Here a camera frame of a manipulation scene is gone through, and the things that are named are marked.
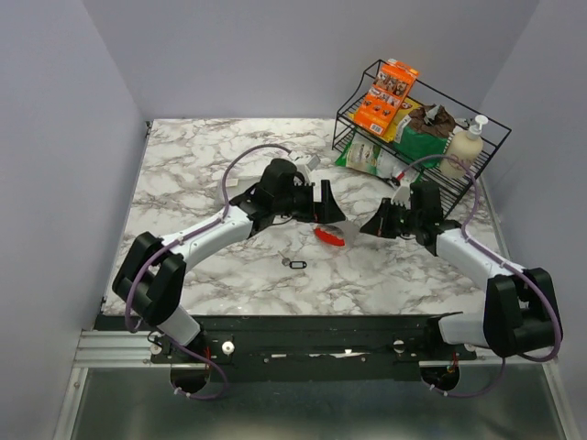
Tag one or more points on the small silver key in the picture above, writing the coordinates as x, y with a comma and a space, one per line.
284, 260

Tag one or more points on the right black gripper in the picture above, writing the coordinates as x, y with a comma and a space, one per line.
379, 225

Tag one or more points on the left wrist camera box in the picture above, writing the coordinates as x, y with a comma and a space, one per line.
303, 162

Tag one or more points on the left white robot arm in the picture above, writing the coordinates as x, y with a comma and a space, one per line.
150, 279

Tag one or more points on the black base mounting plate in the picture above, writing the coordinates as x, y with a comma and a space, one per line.
312, 348

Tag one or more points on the black key tag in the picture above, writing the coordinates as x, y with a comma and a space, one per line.
298, 264

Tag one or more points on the green and brown bag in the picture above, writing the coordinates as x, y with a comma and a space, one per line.
424, 131

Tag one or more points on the white green pouch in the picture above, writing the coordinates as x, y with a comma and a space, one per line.
362, 155

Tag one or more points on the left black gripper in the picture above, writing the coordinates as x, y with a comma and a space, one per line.
326, 212

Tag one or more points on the orange snack box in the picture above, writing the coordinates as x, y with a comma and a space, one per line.
393, 82

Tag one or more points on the cream pump soap bottle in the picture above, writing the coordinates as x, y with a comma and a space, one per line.
463, 149

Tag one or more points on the yellow snack packet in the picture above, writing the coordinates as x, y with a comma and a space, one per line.
407, 106

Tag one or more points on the aluminium extrusion rail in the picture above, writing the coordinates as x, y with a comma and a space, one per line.
112, 350

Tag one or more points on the metal keyring coil red holder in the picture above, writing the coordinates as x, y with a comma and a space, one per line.
340, 234

